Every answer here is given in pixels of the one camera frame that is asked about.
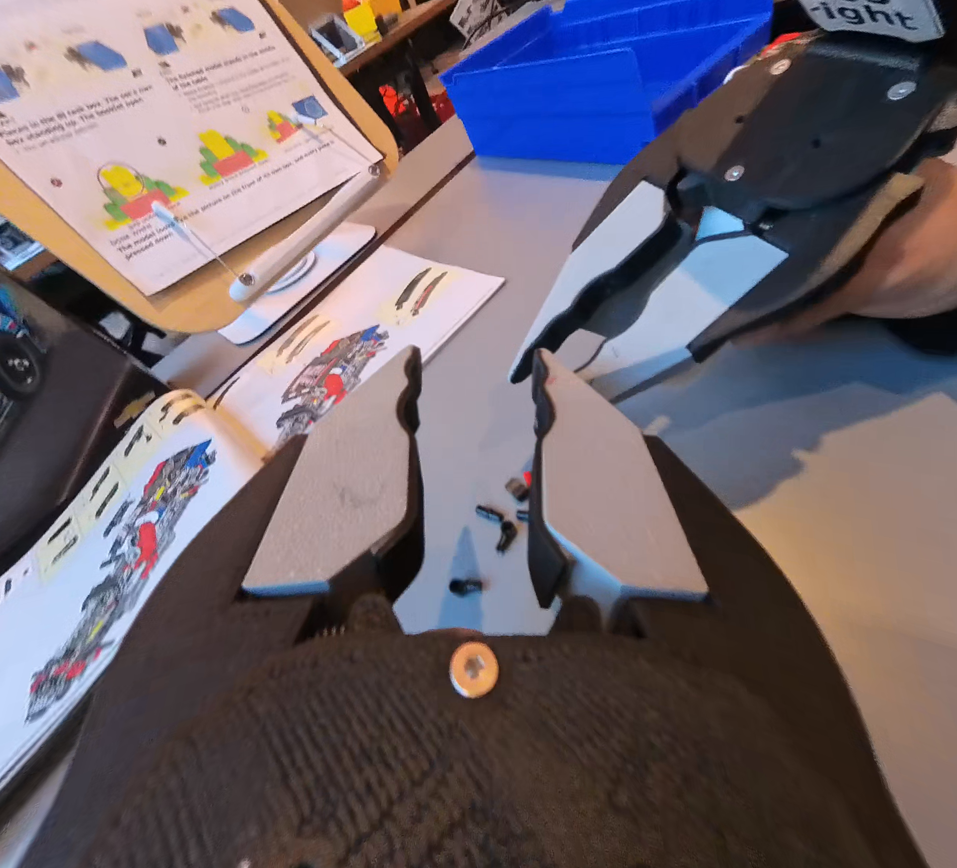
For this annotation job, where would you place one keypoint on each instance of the person's right forearm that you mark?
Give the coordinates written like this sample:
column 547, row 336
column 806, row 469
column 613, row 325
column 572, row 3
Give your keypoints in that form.
column 927, row 337

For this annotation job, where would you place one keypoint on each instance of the instruction sheet on stand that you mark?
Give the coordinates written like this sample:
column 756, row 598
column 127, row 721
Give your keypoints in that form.
column 359, row 113

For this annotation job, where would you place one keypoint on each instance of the open instruction booklet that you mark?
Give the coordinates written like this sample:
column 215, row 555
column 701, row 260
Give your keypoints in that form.
column 359, row 329

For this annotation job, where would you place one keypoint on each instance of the background wooden table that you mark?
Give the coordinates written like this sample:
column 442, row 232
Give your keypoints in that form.
column 419, row 15

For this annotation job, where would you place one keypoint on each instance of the printed paper sheet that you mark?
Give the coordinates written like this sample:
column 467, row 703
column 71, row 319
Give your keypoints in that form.
column 478, row 4

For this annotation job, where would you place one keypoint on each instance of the yellow box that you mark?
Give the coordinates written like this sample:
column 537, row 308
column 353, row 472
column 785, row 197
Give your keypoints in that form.
column 374, row 12

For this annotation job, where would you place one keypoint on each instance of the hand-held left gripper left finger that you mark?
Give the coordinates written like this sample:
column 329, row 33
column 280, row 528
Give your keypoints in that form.
column 336, row 486

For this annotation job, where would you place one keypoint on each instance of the instruction sheet with brick pictures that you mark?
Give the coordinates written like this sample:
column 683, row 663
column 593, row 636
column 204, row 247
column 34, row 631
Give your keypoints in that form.
column 149, row 120

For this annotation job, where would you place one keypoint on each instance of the small white-framed box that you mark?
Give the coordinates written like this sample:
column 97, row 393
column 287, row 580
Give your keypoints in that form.
column 336, row 38

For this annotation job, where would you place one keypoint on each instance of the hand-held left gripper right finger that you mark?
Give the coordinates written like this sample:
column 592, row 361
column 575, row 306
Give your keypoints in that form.
column 613, row 501

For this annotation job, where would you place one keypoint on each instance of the white stand base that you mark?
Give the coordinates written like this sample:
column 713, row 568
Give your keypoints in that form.
column 351, row 243

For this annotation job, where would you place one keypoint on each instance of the red crate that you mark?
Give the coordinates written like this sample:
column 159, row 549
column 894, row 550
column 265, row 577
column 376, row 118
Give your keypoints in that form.
column 396, row 101

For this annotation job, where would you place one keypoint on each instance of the black socket pin connector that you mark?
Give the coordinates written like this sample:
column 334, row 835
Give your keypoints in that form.
column 507, row 535

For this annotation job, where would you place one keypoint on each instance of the person's right hand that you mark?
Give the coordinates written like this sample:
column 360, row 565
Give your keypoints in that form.
column 905, row 262

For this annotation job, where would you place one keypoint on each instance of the white page holder bar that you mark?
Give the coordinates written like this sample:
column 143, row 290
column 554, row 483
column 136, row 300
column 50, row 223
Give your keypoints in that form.
column 299, row 240

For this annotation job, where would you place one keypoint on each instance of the grey desk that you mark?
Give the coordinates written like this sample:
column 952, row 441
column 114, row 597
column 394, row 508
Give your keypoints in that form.
column 822, row 546

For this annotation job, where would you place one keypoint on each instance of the small black flat beam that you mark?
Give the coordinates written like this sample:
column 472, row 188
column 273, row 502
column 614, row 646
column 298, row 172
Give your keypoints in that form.
column 516, row 488

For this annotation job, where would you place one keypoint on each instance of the blue plastic bin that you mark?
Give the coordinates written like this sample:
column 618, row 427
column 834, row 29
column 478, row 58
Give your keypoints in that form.
column 561, row 90

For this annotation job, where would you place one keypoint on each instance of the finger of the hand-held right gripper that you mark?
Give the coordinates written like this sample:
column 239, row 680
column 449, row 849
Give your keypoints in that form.
column 733, row 255
column 598, row 255

